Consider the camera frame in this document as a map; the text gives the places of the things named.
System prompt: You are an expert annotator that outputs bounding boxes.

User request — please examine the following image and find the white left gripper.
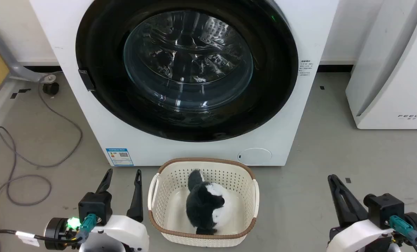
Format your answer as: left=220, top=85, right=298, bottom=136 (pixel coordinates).
left=43, top=168, right=150, bottom=252

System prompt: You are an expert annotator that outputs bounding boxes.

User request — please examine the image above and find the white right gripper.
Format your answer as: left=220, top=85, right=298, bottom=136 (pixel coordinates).
left=327, top=174, right=417, bottom=252

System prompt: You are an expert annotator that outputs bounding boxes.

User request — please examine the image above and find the white front-load washing machine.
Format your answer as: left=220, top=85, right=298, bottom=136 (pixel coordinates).
left=29, top=0, right=340, bottom=167

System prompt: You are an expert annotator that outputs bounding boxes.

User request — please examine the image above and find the black round washer door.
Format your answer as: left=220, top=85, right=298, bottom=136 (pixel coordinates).
left=75, top=0, right=299, bottom=142

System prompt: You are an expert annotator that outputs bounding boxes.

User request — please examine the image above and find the blue energy label sticker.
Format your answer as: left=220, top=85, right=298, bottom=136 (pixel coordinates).
left=105, top=148, right=134, bottom=167

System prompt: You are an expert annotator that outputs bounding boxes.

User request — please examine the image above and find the black and white plush toy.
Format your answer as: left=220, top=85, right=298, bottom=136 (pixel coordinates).
left=186, top=169, right=226, bottom=235

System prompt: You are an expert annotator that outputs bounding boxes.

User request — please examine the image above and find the round white filter cover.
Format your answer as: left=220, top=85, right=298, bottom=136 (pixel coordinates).
left=238, top=148, right=272, bottom=165

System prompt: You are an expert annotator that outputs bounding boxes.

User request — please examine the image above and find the cream laundry basket brown rim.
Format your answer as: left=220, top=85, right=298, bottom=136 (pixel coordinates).
left=148, top=157, right=260, bottom=247

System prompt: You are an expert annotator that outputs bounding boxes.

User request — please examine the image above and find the black caster wheel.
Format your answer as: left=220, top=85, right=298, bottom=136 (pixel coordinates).
left=42, top=81, right=60, bottom=96

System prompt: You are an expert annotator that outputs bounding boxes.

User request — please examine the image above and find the printed warning text sticker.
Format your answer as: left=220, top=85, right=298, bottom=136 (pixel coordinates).
left=300, top=59, right=314, bottom=77

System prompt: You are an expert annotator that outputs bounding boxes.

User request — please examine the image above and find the white air purifier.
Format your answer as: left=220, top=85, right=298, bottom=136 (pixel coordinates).
left=345, top=0, right=417, bottom=130

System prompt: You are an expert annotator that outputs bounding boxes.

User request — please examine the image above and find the grey metal cart leg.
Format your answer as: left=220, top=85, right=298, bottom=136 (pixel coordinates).
left=0, top=34, right=63, bottom=83

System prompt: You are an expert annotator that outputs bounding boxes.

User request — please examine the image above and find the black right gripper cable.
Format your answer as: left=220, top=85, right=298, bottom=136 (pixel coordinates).
left=389, top=215, right=417, bottom=252

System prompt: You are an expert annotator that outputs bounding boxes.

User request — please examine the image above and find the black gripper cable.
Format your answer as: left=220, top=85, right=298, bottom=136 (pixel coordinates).
left=0, top=214, right=98, bottom=245
left=389, top=215, right=417, bottom=252

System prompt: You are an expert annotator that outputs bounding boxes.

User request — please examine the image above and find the grey floor cable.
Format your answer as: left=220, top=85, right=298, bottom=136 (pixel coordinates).
left=0, top=72, right=83, bottom=252

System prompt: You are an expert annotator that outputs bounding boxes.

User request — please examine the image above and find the black washer door handle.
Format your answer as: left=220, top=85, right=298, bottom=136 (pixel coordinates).
left=78, top=69, right=96, bottom=92

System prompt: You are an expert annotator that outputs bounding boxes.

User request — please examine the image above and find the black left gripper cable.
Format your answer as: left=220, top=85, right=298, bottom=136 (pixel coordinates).
left=0, top=214, right=98, bottom=245

